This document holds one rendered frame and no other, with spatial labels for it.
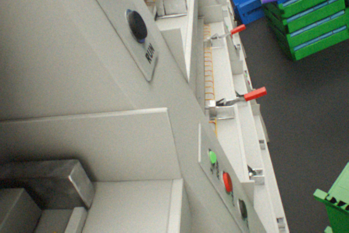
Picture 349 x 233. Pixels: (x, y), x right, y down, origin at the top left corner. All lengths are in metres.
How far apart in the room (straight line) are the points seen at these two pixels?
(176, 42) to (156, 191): 0.11
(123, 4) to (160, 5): 0.23
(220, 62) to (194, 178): 0.48
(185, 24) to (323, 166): 0.81
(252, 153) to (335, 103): 0.65
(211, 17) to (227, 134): 0.47
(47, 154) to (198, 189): 0.09
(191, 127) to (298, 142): 0.95
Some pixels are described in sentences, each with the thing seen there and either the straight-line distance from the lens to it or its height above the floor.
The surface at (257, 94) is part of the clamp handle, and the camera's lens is 0.46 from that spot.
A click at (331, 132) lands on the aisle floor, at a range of 1.15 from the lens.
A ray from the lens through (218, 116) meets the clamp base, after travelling 0.48.
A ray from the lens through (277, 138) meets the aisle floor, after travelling 1.17.
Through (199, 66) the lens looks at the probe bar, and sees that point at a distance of 0.58.
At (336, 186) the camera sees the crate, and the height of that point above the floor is 0.20.
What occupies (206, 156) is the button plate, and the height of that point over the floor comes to 0.70.
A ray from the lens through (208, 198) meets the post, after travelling 0.20.
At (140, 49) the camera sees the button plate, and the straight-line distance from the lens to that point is 0.16.
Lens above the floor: 0.85
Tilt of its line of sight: 31 degrees down
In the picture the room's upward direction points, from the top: 31 degrees counter-clockwise
